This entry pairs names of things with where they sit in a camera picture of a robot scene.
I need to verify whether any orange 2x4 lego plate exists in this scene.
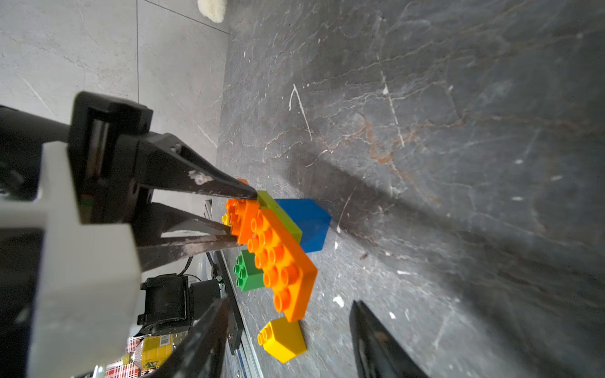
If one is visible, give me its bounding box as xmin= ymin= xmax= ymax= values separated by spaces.
xmin=247 ymin=209 xmax=318 ymax=322

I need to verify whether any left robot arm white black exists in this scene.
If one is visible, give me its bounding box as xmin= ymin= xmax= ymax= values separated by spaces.
xmin=1 ymin=91 xmax=258 ymax=270

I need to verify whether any dark green lego brick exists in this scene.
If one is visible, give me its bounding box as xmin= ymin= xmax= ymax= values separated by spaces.
xmin=233 ymin=250 xmax=265 ymax=292

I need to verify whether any lime green lego plate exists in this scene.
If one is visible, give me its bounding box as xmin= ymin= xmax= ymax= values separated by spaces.
xmin=258 ymin=191 xmax=303 ymax=243

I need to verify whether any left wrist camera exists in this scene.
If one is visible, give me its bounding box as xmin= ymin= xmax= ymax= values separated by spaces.
xmin=1 ymin=142 xmax=141 ymax=377

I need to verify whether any white teddy bear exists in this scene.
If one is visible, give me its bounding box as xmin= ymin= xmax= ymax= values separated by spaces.
xmin=197 ymin=0 xmax=228 ymax=24

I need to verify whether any yellow lego brick middle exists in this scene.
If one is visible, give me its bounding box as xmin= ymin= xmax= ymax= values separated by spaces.
xmin=257 ymin=318 xmax=307 ymax=364

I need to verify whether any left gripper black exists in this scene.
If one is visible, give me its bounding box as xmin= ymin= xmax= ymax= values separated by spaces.
xmin=68 ymin=91 xmax=258 ymax=272

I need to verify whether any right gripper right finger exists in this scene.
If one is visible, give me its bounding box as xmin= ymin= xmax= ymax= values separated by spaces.
xmin=349 ymin=301 xmax=428 ymax=378

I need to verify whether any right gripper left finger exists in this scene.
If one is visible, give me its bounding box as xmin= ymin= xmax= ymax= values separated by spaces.
xmin=151 ymin=299 xmax=230 ymax=378

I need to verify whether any blue lego block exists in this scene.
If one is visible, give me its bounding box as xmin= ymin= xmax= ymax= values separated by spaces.
xmin=276 ymin=198 xmax=332 ymax=253

